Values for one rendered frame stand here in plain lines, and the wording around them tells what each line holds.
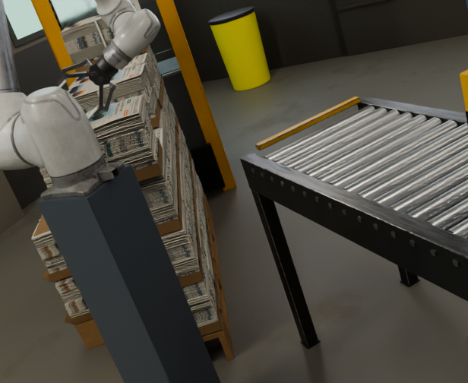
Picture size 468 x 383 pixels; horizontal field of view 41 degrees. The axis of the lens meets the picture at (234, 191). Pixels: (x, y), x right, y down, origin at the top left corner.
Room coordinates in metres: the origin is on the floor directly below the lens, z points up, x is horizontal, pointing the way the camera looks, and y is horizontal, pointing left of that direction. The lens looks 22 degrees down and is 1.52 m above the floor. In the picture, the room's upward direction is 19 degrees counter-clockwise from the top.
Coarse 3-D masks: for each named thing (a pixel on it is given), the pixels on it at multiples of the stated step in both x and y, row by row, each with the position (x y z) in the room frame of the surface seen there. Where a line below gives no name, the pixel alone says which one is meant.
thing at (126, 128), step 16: (112, 112) 2.14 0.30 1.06; (128, 112) 2.05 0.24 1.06; (144, 112) 2.17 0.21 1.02; (96, 128) 2.02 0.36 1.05; (112, 128) 2.02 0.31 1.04; (128, 128) 2.02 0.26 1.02; (144, 128) 2.04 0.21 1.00; (112, 144) 2.02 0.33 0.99; (128, 144) 2.02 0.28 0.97; (144, 144) 2.02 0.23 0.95; (112, 160) 2.01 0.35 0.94; (128, 160) 2.01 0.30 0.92; (144, 160) 2.01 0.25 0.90
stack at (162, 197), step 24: (168, 120) 3.03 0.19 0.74; (168, 144) 2.63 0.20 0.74; (168, 168) 2.25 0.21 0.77; (144, 192) 2.05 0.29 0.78; (168, 192) 2.05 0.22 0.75; (192, 192) 2.83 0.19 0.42; (168, 216) 2.05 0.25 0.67; (192, 216) 2.50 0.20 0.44; (168, 240) 2.05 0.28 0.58; (192, 240) 2.15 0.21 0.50; (192, 264) 2.05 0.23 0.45; (216, 264) 2.65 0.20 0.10; (192, 288) 2.06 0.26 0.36; (192, 312) 2.06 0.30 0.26; (216, 312) 2.08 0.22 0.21; (216, 336) 2.05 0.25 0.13
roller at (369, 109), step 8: (360, 112) 2.06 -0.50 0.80; (368, 112) 2.06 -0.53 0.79; (344, 120) 2.03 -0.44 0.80; (352, 120) 2.03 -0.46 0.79; (328, 128) 2.01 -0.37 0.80; (336, 128) 2.01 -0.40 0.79; (312, 136) 1.99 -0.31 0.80; (320, 136) 1.99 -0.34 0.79; (296, 144) 1.97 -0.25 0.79; (304, 144) 1.97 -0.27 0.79; (280, 152) 1.95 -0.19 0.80; (288, 152) 1.95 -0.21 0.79
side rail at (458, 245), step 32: (256, 160) 1.94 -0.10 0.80; (288, 192) 1.72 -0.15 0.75; (320, 192) 1.54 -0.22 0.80; (320, 224) 1.59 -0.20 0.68; (352, 224) 1.42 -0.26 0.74; (384, 224) 1.28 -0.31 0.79; (416, 224) 1.22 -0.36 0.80; (384, 256) 1.31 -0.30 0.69; (416, 256) 1.19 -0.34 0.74; (448, 256) 1.09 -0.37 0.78; (448, 288) 1.11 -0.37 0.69
